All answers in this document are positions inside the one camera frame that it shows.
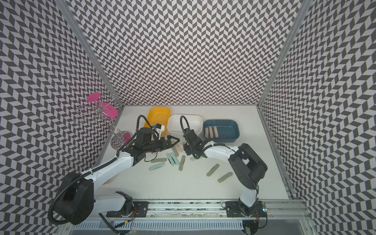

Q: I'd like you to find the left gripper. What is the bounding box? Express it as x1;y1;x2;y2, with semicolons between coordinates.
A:
144;136;180;154

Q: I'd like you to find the pink knife vertical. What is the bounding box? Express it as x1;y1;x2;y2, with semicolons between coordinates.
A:
208;127;214;139

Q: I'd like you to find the pink knife diagonal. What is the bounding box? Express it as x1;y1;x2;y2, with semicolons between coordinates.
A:
213;126;219;139

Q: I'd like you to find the dark teal storage box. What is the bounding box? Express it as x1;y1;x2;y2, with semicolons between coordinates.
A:
203;119;240;143

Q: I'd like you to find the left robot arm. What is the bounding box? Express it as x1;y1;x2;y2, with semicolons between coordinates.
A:
48;127;180;225

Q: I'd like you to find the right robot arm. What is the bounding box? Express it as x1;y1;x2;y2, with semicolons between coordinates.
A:
183;128;268;217

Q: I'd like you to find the white storage box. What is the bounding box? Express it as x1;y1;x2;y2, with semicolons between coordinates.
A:
167;114;203;136

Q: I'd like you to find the yellow storage box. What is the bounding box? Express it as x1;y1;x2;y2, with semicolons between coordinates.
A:
147;107;171;136

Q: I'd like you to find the olive knife under pink pair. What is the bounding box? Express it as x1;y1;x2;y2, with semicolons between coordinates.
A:
171;147;179;157

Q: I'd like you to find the mint knife centre left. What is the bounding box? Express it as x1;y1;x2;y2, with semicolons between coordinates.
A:
166;153;175;166

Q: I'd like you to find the mint knife centre right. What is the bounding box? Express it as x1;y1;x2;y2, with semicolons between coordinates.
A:
170;153;180;165

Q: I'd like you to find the olive knife left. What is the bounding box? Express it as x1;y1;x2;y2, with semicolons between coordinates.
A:
150;158;167;163

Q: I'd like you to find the olive knife centre vertical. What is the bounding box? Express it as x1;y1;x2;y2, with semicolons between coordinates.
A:
179;155;186;171

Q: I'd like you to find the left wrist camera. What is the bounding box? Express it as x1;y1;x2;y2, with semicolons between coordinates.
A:
152;123;165;136

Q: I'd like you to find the wire rack with pink discs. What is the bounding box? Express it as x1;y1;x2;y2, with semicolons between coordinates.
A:
73;92;132;150

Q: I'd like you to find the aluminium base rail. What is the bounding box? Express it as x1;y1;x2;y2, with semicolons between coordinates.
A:
73;199;309;221

